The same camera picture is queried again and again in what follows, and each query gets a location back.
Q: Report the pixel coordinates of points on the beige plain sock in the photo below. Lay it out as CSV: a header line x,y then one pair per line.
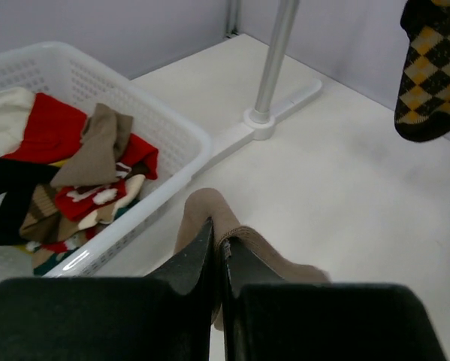
x,y
209,203

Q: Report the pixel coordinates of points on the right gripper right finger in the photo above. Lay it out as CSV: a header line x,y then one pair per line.
x,y
267,317

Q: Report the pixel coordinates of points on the brown yellow argyle sock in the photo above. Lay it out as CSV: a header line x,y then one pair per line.
x,y
422,111

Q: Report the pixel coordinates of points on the pile of socks in basket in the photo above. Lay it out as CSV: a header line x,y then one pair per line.
x,y
65,175

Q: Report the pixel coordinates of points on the white clothes rack frame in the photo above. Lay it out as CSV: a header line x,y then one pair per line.
x,y
259,123

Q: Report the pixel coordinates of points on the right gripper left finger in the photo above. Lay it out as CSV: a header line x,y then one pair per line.
x,y
164,315

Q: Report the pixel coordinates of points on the white plastic laundry basket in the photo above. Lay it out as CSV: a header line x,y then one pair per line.
x,y
74,77

